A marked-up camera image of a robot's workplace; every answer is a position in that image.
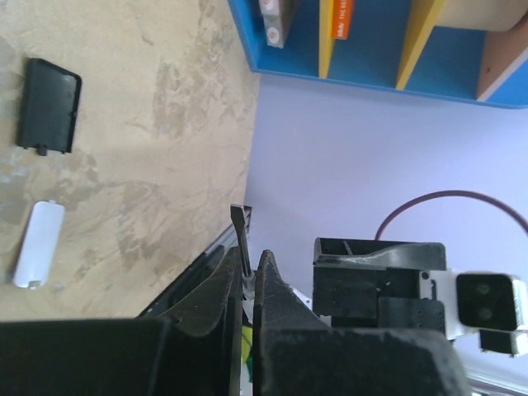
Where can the black battery cover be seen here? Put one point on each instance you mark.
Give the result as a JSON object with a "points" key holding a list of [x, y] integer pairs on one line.
{"points": [[49, 107]]}

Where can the white remote control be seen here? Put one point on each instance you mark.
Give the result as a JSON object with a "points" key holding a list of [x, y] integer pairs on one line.
{"points": [[285, 336]]}

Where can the white battery cover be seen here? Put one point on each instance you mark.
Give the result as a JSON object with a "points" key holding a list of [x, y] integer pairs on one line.
{"points": [[38, 245]]}

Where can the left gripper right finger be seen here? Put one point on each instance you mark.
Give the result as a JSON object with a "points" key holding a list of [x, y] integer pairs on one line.
{"points": [[361, 361]]}

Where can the orange snack box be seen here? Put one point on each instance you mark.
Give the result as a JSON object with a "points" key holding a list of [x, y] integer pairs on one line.
{"points": [[341, 18]]}

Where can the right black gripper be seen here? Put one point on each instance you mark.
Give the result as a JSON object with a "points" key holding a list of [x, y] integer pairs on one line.
{"points": [[361, 283]]}

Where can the clear handle screwdriver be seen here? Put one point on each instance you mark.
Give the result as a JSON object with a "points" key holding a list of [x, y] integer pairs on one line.
{"points": [[238, 218]]}

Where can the blue shelf unit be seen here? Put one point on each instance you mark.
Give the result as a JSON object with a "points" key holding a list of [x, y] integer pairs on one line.
{"points": [[448, 68]]}

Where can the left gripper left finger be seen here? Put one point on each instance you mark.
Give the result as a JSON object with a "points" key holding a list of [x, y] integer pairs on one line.
{"points": [[194, 348]]}

